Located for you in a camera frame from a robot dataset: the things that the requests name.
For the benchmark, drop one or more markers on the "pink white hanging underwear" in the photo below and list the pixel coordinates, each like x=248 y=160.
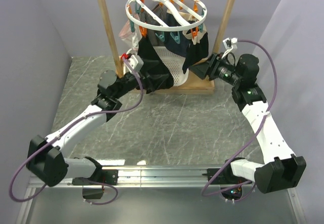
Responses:
x=130 y=38

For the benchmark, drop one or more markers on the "white perforated plastic basket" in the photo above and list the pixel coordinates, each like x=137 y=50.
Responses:
x=172 y=61

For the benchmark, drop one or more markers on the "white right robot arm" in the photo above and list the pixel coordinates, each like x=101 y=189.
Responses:
x=281 y=168

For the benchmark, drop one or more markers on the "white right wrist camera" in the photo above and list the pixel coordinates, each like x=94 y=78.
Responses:
x=230 y=45

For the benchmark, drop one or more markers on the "navy hanging underwear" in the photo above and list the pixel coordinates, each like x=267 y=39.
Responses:
x=175 y=42

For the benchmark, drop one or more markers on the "aluminium mounting rail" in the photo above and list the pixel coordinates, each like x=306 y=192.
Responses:
x=173 y=176

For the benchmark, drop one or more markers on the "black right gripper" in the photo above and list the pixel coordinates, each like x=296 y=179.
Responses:
x=201 y=70

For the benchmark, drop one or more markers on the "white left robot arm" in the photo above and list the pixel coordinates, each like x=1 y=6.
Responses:
x=49 y=156

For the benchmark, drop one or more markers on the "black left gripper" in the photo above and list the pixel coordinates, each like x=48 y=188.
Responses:
x=155 y=80

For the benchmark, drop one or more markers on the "grey striped hanging underwear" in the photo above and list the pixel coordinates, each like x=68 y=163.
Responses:
x=158 y=10

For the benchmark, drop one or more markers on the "white round clip hanger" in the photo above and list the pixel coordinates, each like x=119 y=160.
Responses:
x=190 y=14

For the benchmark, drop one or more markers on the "wooden hanger rack frame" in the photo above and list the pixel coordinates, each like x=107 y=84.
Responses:
x=193 y=85

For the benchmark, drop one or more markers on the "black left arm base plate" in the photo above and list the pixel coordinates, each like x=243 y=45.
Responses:
x=106 y=177

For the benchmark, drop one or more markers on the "black boxer underwear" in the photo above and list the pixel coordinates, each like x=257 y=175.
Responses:
x=147 y=52

